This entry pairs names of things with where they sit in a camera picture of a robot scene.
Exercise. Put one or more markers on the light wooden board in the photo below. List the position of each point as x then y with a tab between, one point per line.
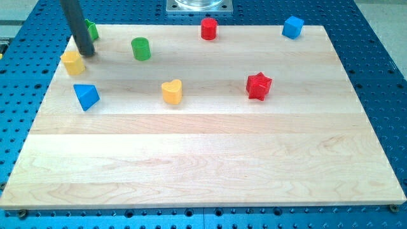
308	143

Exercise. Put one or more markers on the green cylinder block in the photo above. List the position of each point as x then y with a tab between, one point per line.
141	49

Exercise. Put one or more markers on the yellow heart block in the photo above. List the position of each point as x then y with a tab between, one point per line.
172	91

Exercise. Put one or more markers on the yellow hexagon block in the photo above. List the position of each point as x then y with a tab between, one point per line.
73	63

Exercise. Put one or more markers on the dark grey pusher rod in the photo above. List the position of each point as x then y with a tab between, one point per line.
76	21

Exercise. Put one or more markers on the red star block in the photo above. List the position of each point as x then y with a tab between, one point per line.
258	86

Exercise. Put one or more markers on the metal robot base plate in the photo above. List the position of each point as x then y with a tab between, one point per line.
179	7

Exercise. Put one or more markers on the red cylinder block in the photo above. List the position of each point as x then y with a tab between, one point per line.
208	28

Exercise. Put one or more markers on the blue cube block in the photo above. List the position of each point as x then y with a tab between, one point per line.
292	27

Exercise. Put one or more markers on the green star block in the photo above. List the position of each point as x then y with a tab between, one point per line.
92	29

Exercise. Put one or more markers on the blue triangular prism block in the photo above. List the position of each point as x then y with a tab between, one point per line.
87	95

